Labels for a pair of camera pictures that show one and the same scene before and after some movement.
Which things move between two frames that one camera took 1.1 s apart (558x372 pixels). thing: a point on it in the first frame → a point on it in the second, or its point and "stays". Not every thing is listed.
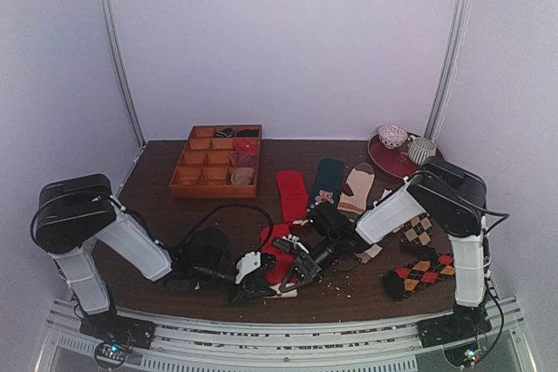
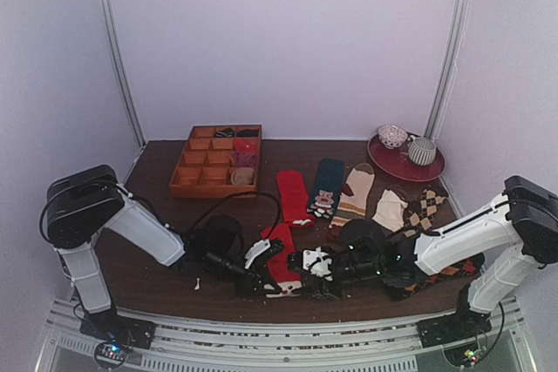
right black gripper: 306,265 → 323,279
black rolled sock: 248,132 stays
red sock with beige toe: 284,263 stays
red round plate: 397,162 stays
